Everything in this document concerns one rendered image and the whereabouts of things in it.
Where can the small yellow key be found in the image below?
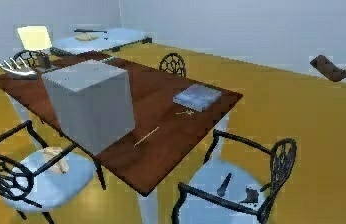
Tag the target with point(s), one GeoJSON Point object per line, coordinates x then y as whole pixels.
{"type": "Point", "coordinates": [185, 113]}

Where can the brown wooden dining table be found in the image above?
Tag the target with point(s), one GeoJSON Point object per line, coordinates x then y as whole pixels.
{"type": "Point", "coordinates": [167, 133]}

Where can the blue grey book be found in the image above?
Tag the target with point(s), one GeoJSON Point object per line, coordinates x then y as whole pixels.
{"type": "Point", "coordinates": [197, 97]}

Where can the thin pale pencil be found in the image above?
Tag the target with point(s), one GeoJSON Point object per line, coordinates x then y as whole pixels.
{"type": "Point", "coordinates": [146, 136]}

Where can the black chair with blue seat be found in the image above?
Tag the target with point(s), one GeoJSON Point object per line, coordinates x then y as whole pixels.
{"type": "Point", "coordinates": [224, 196]}
{"type": "Point", "coordinates": [173, 64]}
{"type": "Point", "coordinates": [44, 180]}
{"type": "Point", "coordinates": [27, 57]}

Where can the large grey box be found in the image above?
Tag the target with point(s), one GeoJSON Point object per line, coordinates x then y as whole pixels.
{"type": "Point", "coordinates": [91, 106]}

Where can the dark pen on seat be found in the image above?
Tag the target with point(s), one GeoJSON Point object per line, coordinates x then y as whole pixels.
{"type": "Point", "coordinates": [224, 186]}

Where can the small dark object on seat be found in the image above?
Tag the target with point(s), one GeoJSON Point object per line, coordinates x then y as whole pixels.
{"type": "Point", "coordinates": [251, 196]}

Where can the beige flat object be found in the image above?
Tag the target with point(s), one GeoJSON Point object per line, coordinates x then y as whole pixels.
{"type": "Point", "coordinates": [86, 37]}

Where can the beige cloth on chair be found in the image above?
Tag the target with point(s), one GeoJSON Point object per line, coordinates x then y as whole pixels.
{"type": "Point", "coordinates": [57, 159]}

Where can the small brown cup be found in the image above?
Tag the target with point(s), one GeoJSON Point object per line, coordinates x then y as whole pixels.
{"type": "Point", "coordinates": [43, 61]}

